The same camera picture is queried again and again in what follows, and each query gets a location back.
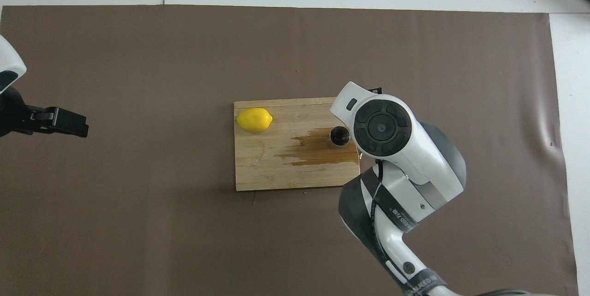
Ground wooden cutting board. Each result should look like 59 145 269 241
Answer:
233 96 362 192

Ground brown paper table mat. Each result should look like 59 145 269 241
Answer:
0 5 579 296

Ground yellow lemon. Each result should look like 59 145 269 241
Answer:
235 107 273 133

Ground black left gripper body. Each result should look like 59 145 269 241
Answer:
0 86 49 138

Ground steel jigger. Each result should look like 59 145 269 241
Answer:
329 125 352 149

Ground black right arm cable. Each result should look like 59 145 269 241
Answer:
369 160 415 296

